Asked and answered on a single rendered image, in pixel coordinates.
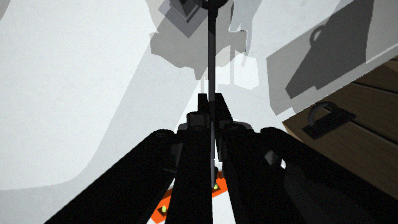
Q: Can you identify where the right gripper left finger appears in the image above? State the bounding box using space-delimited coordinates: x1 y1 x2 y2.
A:
44 93 213 224

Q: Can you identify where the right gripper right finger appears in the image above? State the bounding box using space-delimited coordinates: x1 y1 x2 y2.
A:
215 93 398 224

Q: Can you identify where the orange spirit level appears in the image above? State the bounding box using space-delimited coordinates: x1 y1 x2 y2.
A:
151 171 228 224

